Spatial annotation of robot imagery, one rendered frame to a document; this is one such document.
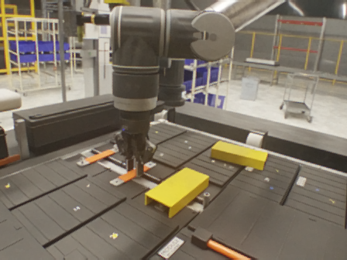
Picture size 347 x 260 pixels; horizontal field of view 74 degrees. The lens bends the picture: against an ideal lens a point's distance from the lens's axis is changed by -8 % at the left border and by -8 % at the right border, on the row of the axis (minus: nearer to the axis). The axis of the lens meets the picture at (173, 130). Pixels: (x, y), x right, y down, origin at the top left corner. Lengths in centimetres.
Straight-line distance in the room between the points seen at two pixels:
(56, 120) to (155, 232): 50
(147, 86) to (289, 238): 42
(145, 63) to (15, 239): 41
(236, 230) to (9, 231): 41
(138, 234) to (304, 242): 31
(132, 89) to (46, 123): 36
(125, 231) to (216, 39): 42
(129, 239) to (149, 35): 39
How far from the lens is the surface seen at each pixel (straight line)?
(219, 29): 55
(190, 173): 63
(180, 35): 54
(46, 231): 52
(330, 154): 139
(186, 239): 48
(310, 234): 55
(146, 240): 47
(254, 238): 50
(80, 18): 112
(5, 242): 51
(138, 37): 53
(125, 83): 55
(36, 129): 81
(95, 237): 48
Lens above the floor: 133
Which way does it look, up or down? 20 degrees down
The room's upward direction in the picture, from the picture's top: 4 degrees clockwise
